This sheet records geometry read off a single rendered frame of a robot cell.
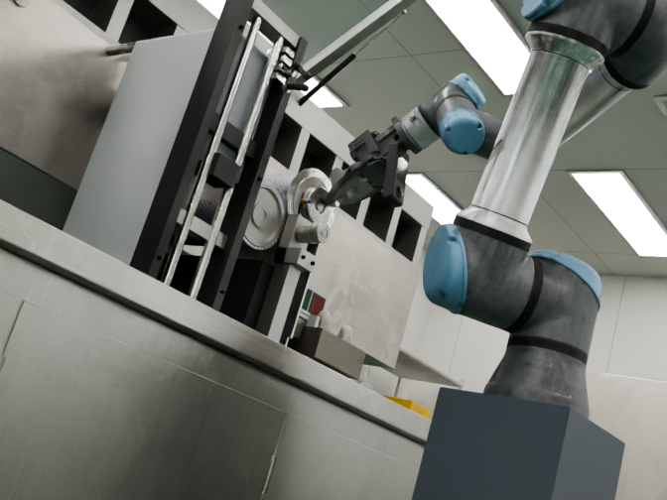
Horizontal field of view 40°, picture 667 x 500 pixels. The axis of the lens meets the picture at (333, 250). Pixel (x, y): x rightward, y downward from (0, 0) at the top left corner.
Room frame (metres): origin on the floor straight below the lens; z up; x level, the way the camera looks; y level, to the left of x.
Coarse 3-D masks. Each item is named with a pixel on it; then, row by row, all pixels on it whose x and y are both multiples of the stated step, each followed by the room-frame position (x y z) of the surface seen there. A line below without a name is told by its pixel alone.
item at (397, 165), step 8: (392, 152) 1.61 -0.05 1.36; (400, 152) 1.61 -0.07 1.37; (392, 160) 1.61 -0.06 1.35; (400, 160) 1.62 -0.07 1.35; (408, 160) 1.64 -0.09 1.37; (392, 168) 1.61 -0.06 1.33; (400, 168) 1.62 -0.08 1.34; (384, 176) 1.61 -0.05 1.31; (392, 176) 1.60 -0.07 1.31; (400, 176) 1.62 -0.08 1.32; (384, 184) 1.61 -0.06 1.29; (392, 184) 1.60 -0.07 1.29; (400, 184) 1.62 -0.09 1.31; (384, 192) 1.60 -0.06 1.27; (392, 192) 1.60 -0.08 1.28; (400, 192) 1.61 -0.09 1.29; (392, 200) 1.61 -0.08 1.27; (400, 200) 1.62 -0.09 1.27
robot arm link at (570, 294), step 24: (552, 264) 1.24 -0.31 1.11; (576, 264) 1.23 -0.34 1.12; (552, 288) 1.22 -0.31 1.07; (576, 288) 1.23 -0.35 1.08; (600, 288) 1.26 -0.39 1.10; (528, 312) 1.23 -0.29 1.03; (552, 312) 1.23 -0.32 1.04; (576, 312) 1.23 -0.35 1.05; (552, 336) 1.23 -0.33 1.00; (576, 336) 1.24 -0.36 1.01
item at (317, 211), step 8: (304, 192) 1.69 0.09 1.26; (312, 192) 1.68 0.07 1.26; (320, 192) 1.70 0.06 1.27; (312, 200) 1.69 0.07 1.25; (320, 200) 1.71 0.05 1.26; (304, 208) 1.69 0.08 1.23; (312, 208) 1.69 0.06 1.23; (320, 208) 1.71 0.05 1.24; (328, 208) 1.73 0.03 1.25; (304, 216) 1.71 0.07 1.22; (312, 216) 1.70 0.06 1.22; (320, 216) 1.72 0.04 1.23; (328, 216) 1.73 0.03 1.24
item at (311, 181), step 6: (306, 180) 1.69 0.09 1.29; (312, 180) 1.70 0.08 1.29; (318, 180) 1.72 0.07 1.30; (300, 186) 1.68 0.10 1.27; (306, 186) 1.69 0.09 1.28; (318, 186) 1.72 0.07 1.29; (324, 186) 1.73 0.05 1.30; (300, 192) 1.69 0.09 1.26; (294, 198) 1.68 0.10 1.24; (300, 198) 1.69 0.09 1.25; (294, 204) 1.68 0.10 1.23; (294, 210) 1.69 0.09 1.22; (300, 210) 1.70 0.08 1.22
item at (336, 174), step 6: (336, 168) 1.69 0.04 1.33; (336, 174) 1.69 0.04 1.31; (342, 174) 1.68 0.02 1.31; (336, 180) 1.68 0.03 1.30; (354, 180) 1.66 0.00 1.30; (336, 186) 1.67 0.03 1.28; (342, 186) 1.66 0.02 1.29; (348, 186) 1.67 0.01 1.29; (354, 186) 1.67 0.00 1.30; (330, 192) 1.69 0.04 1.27; (336, 192) 1.68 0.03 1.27; (342, 192) 1.68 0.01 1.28; (330, 198) 1.70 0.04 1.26; (336, 198) 1.69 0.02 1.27
